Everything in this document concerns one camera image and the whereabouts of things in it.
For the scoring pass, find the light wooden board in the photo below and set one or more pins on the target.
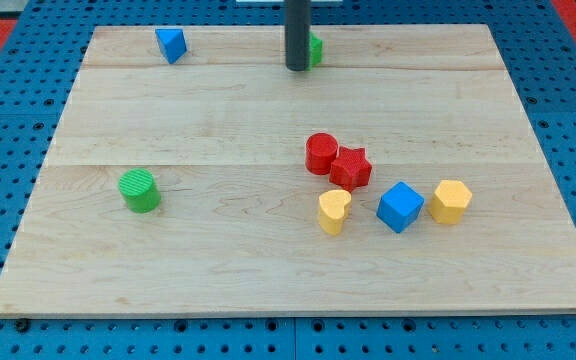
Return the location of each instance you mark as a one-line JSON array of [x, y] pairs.
[[223, 132]]

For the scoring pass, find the blue triangle block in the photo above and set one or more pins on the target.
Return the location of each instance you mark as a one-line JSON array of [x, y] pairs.
[[172, 43]]

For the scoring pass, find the red cylinder block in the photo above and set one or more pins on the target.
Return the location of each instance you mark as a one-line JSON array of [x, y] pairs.
[[320, 151]]

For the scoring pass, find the yellow heart block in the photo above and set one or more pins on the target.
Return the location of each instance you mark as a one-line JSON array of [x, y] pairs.
[[333, 209]]

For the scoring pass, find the red star block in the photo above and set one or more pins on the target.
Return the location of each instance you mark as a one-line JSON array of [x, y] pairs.
[[351, 169]]

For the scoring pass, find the blue cube block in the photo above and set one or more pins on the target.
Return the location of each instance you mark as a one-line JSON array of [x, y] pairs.
[[399, 207]]

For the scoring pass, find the green block behind rod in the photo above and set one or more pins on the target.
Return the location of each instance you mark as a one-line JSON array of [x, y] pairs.
[[316, 50]]

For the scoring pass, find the green cylinder block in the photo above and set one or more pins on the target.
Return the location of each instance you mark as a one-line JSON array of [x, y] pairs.
[[139, 191]]

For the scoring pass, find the yellow hexagon block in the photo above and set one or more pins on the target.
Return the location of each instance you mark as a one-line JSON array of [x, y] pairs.
[[449, 202]]

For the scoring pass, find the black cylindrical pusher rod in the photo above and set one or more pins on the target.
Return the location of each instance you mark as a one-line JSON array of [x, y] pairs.
[[297, 21]]

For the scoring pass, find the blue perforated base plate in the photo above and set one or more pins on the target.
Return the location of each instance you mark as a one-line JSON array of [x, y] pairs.
[[37, 69]]

